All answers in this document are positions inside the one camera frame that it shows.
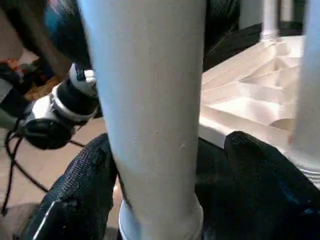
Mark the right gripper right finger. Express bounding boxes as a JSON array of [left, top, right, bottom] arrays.
[[194, 131, 320, 240]]

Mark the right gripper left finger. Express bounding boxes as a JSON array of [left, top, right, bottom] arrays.
[[23, 132, 119, 240]]

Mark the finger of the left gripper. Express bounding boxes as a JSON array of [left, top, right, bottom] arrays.
[[43, 0, 94, 70], [204, 0, 241, 52]]

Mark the white plastic table top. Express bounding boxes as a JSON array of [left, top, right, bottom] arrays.
[[198, 34, 320, 187]]

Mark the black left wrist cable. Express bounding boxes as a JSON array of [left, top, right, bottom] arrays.
[[1, 129, 51, 217]]

